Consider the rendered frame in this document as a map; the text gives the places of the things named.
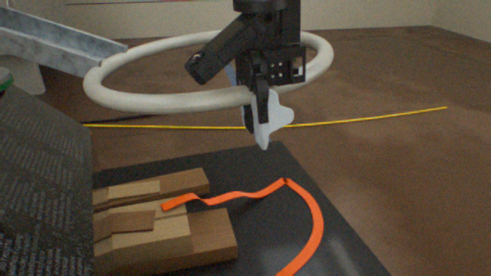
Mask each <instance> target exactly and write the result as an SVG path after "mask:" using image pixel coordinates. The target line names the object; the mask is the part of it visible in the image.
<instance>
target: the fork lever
mask: <svg viewBox="0 0 491 276"><path fill-rule="evenodd" d="M0 51H2V52H5V53H8V54H12V55H14V56H17V57H20V58H24V59H27V60H30V61H34V62H37V63H39V64H43V65H47V66H49V67H51V68H54V69H56V70H59V71H63V72H65V73H69V74H73V75H75V76H79V77H82V78H84V77H85V75H86V74H87V72H88V71H90V70H91V68H93V67H101V64H102V61H103V60H105V59H107V58H110V57H112V56H114V54H117V53H119V52H123V53H127V52H128V45H124V44H120V43H117V42H115V41H111V40H108V39H106V38H101V37H98V35H95V34H91V33H88V32H86V31H81V30H78V29H76V28H72V27H69V26H66V25H61V24H58V23H56V22H53V21H49V20H47V19H44V18H39V17H37V16H34V15H30V14H27V13H25V12H24V11H19V10H17V9H14V8H10V7H8V6H4V5H0Z"/></svg>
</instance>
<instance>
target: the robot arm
mask: <svg viewBox="0 0 491 276"><path fill-rule="evenodd" d="M232 8H233V11H236V12H241V14H240V16H239V17H238V18H237V19H234V20H233V21H232V22H231V23H230V24H229V25H227V26H226V27H225V28H224V29H223V30H222V32H220V33H218V34H217V36H215V37H214V39H212V40H211V41H210V42H209V43H208V44H206V45H204V46H203V48H202V49H201V50H200V51H197V52H196V53H195V54H194V55H193V56H191V57H190V58H189V59H188V61H187V62H186V63H185V65H184V67H185V69H186V71H187V72H188V73H189V75H190V76H191V77H192V79H194V80H195V81H196V82H197V83H198V84H199V85H204V84H206V83H207V82H209V81H210V80H212V78H213V77H214V76H215V75H216V74H218V72H219V71H221V70H222V69H223V68H224V67H225V66H226V65H228V64H229V62H230V61H231V60H232V59H233V58H235V67H236V82H237V86H239V85H243V84H244V85H246V86H247V88H248V89H249V90H250V91H253V95H252V98H251V104H247V105H243V106H240V109H241V113H242V120H243V124H244V127H245V128H246V129H247V130H248V131H249V133H254V128H255V141H256V142H257V144H259V145H260V147H261V149H262V150H266V149H267V146H268V143H269V134H270V133H271V132H273V131H275V130H278V129H280V128H281V127H283V126H285V125H287V124H289V123H291V122H292V121H293V119H294V112H293V110H292V109H288V108H286V107H283V106H282V105H280V103H279V100H278V94H277V92H275V91H274V90H272V89H269V87H271V86H278V87H280V86H284V85H288V84H299V83H304V82H306V68H305V52H306V45H304V44H302V43H301V0H232ZM299 57H302V74H298V72H299V68H298V67H296V66H293V62H295V61H296V58H299ZM295 74H298V75H295ZM293 75H295V76H293ZM253 117H254V120H253Z"/></svg>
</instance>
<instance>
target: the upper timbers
mask: <svg viewBox="0 0 491 276"><path fill-rule="evenodd" d="M175 198H178V197H174V198H169V199H162V200H156V201H152V202H144V203H140V204H135V205H128V206H122V207H118V208H114V209H110V213H115V212H134V211H144V210H154V209H156V216H155V221H154V226H153V231H150V232H133V233H126V232H124V234H121V233H115V234H112V243H113V251H114V267H115V268H118V267H122V266H126V265H132V264H137V263H141V262H145V261H152V260H157V259H160V258H167V257H171V256H175V255H182V254H186V253H190V252H193V243H192V235H191V231H190V230H189V221H188V217H187V213H186V205H185V202H184V203H181V204H179V205H176V206H174V207H172V208H170V209H167V210H164V209H163V207H162V206H161V205H160V204H163V203H165V202H168V201H170V200H172V199H175Z"/></svg>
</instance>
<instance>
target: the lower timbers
mask: <svg viewBox="0 0 491 276"><path fill-rule="evenodd" d="M158 180H159V181H160V194H154V195H144V196H143V197H140V196H138V198H132V199H122V200H117V201H111V202H109V209H114V208H118V207H122V206H128V205H135V204H140V203H144V202H152V201H156V200H162V199H169V198H174V197H179V196H183V195H186V194H189V193H193V194H195V195H196V196H202V195H205V194H210V184H209V180H207V178H206V175H205V173H204V172H203V169H202V168H198V169H190V170H187V171H182V172H175V173H171V174H167V175H162V176H156V177H152V178H148V179H141V180H137V181H136V182H130V183H125V184H121V185H117V186H124V185H130V184H136V183H142V182H152V181H158ZM187 217H188V221H189V230H190V231H191V235H192V243H193V252H190V253H186V254H182V255H175V256H171V257H167V258H160V259H157V260H152V261H145V262H141V263H137V264H129V265H126V266H122V267H118V268H115V271H116V276H149V275H154V274H161V273H165V272H169V271H176V270H180V269H184V268H192V267H196V266H200V265H208V264H212V263H216V262H221V261H228V260H232V259H236V258H237V257H238V245H237V242H236V237H234V234H233V231H232V226H231V224H230V220H229V216H228V212H227V210H226V208H224V209H216V210H211V211H205V212H197V213H191V214H187Z"/></svg>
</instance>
